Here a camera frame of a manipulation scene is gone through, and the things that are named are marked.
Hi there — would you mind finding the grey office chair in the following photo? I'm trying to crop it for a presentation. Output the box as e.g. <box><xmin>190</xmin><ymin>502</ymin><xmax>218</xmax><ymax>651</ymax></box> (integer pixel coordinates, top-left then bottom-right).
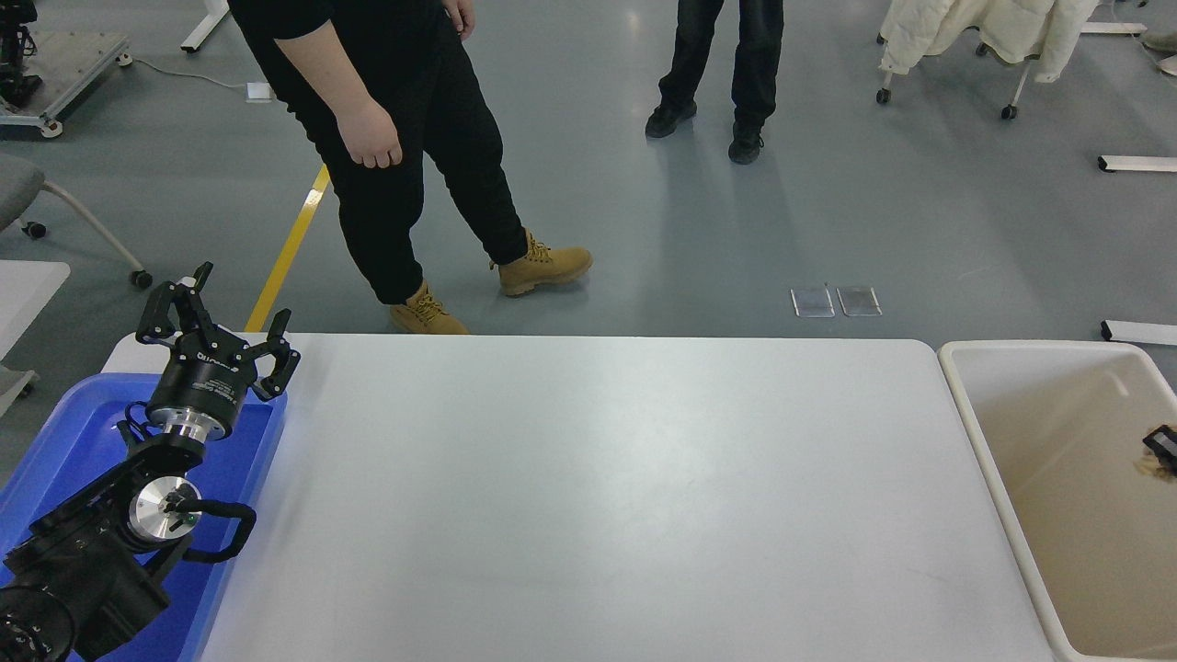
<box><xmin>0</xmin><ymin>152</ymin><xmax>154</xmax><ymax>291</ymax></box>

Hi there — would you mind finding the blue plastic tray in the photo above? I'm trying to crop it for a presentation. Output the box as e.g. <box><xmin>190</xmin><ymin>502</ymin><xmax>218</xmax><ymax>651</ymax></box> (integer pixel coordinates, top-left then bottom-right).
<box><xmin>0</xmin><ymin>372</ymin><xmax>289</xmax><ymax>662</ymax></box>

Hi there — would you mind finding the grey wheeled platform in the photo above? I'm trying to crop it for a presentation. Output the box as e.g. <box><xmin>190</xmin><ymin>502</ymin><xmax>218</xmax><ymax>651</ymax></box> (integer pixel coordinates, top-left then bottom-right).
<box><xmin>0</xmin><ymin>28</ymin><xmax>134</xmax><ymax>140</ymax></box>

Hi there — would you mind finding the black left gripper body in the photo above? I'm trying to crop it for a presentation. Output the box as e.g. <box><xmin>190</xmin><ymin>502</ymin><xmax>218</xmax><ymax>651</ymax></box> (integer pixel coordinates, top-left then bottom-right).
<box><xmin>146</xmin><ymin>333</ymin><xmax>252</xmax><ymax>433</ymax></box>

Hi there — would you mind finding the large pale bin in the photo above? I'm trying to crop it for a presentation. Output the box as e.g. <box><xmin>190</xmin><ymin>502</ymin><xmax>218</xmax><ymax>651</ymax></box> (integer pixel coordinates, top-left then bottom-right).
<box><xmin>938</xmin><ymin>338</ymin><xmax>1177</xmax><ymax>662</ymax></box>

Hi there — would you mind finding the person's right hand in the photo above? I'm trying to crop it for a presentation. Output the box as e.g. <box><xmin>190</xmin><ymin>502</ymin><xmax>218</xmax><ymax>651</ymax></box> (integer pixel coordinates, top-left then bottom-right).
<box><xmin>336</xmin><ymin>99</ymin><xmax>404</xmax><ymax>170</ymax></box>

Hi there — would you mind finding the white wheeled chair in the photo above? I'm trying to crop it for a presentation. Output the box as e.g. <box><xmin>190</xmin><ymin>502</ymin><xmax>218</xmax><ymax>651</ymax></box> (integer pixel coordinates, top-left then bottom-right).
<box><xmin>875</xmin><ymin>41</ymin><xmax>1045</xmax><ymax>121</ymax></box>

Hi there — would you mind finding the black machine base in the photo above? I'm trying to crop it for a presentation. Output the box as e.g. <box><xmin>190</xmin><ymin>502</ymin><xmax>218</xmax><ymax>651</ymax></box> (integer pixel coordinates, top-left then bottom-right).
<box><xmin>0</xmin><ymin>0</ymin><xmax>43</xmax><ymax>107</ymax></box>

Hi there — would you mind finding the white power adapter with cable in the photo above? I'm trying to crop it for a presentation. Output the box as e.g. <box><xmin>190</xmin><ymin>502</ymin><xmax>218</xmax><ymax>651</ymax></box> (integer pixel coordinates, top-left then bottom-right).
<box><xmin>129</xmin><ymin>57</ymin><xmax>277</xmax><ymax>104</ymax></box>

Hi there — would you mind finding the white table leg foot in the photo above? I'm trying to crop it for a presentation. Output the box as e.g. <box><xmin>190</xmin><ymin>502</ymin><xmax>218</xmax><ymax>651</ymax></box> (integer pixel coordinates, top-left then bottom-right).
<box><xmin>180</xmin><ymin>0</ymin><xmax>240</xmax><ymax>53</ymax></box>

